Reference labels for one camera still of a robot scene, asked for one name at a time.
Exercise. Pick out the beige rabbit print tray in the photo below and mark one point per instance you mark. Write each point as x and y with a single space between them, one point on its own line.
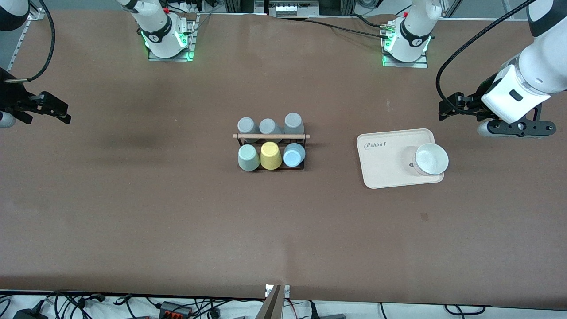
385 159

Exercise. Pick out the aluminium table edge rail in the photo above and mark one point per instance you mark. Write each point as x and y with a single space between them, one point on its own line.
20 44

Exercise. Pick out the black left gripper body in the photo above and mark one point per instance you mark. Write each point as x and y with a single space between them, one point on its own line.
475 104

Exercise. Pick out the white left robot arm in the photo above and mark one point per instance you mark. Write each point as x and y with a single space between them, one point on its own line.
542 66

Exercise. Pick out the white label plate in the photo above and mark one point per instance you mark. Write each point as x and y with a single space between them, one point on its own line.
287 291

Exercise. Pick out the orange black connector block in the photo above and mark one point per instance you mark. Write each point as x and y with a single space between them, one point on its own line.
175 309

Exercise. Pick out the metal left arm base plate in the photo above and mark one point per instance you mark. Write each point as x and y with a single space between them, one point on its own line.
423 64

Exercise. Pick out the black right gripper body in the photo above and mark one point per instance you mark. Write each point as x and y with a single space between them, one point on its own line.
13 98

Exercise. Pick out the yellow cup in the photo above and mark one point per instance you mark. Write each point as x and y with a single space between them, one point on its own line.
270 156

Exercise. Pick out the light blue cup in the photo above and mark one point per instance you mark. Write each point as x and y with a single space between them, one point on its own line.
294 156

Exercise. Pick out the black power adapter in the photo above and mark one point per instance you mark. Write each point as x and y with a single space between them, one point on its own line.
31 315

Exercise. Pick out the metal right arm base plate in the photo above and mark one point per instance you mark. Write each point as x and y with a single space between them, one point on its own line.
191 44

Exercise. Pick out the white bowl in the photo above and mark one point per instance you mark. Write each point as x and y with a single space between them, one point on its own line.
430 159

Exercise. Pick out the pale green cup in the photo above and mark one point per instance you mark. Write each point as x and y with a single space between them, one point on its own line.
249 158

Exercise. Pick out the grey cup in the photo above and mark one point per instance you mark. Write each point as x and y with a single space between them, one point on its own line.
247 126
293 123
269 127

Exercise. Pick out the brown angled post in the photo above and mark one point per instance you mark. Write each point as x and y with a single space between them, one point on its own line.
272 306

